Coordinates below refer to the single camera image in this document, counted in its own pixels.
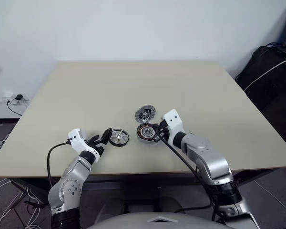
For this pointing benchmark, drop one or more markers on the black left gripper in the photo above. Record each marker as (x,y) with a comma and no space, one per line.
(97,145)

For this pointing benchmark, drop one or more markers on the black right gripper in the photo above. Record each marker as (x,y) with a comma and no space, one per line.
(164,131)

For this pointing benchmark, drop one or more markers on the round motor housing copper windings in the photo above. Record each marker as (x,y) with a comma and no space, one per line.
(140,133)

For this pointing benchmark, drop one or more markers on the silver spoked rotor black rim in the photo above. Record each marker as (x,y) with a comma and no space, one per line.
(120,138)

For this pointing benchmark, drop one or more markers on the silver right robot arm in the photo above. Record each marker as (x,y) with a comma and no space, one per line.
(205,155)

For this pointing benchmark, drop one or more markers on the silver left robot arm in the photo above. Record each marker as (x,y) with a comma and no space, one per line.
(69,179)

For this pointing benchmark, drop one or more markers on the silver robot torso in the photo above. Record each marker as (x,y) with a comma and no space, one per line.
(138,220)

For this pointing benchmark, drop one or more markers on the black power adapter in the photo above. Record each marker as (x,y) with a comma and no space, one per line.
(19,97)

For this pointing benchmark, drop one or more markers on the large black bag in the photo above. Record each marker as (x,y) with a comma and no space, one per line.
(269,78)

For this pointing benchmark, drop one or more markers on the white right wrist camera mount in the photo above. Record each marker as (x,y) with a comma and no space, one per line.
(172,120)

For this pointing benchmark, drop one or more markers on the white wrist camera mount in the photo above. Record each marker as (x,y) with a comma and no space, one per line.
(77,140)
(172,120)

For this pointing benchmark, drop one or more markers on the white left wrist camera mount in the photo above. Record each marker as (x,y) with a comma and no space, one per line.
(77,140)

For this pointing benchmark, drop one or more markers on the white wall socket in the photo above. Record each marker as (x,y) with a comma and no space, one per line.
(10,95)

